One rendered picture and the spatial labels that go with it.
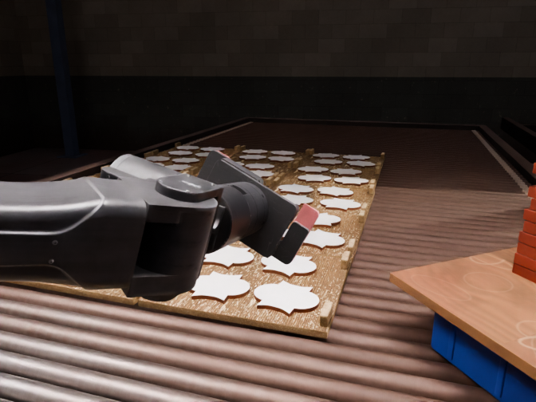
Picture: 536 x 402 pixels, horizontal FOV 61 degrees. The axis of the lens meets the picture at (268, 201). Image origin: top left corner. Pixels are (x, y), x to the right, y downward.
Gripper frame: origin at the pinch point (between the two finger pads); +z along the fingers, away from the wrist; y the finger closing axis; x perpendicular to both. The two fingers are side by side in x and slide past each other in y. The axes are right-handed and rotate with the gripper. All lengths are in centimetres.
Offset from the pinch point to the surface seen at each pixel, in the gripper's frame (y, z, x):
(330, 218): -1, 89, 15
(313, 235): -1, 73, 19
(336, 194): 4, 118, 11
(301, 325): -11.5, 28.7, 24.2
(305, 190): 15, 120, 17
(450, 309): -30.0, 22.4, 4.6
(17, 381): 23, 2, 48
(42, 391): 17.4, 1.4, 46.2
